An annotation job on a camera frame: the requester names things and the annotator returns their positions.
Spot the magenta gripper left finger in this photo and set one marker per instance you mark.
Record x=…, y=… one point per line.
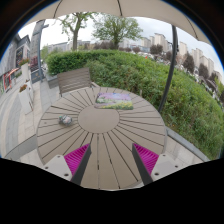
x=72, y=166

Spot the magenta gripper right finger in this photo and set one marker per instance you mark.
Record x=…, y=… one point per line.
x=152, y=166

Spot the patterned computer mouse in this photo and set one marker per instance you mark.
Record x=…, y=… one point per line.
x=65, y=120

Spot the floral print mouse pad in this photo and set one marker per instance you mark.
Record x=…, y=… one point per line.
x=116, y=101

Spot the round slatted patio table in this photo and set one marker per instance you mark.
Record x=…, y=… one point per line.
x=109, y=132

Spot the green hedge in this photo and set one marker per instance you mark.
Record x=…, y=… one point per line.
x=189, y=109

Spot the white planter with flowers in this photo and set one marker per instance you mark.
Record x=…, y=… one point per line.
x=25, y=99

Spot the grey slatted patio chair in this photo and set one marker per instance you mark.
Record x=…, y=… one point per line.
x=73, y=80

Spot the beige patio umbrella canopy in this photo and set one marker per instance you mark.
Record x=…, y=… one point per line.
x=155, y=9

